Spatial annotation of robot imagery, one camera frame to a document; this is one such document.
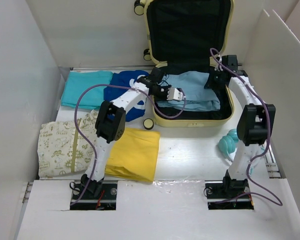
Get light blue shirt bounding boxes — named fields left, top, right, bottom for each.
left=165, top=71, right=221, bottom=112

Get royal blue printed shirt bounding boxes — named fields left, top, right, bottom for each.
left=103, top=70, right=149, bottom=122

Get yellow shirt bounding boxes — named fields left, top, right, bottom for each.
left=105, top=127, right=161, bottom=183

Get turquoise shirt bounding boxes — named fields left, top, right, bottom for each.
left=61, top=71, right=113, bottom=110

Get cream printed zip jacket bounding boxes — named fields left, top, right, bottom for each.
left=37, top=110, right=98, bottom=179

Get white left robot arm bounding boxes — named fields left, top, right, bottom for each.
left=76, top=67, right=172, bottom=199

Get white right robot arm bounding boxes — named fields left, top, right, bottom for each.
left=207, top=55, right=276, bottom=204

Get yellow suitcase with black lining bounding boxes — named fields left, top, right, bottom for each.
left=134, top=0, right=234, bottom=128

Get teal and white headphones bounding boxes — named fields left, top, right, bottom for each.
left=218, top=129, right=266, bottom=181

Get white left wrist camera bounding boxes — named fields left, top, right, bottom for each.
left=166, top=87, right=184, bottom=102

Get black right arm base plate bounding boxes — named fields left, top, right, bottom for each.
left=203, top=180, right=254, bottom=210

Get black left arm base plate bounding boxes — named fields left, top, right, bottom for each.
left=69, top=180, right=118, bottom=211

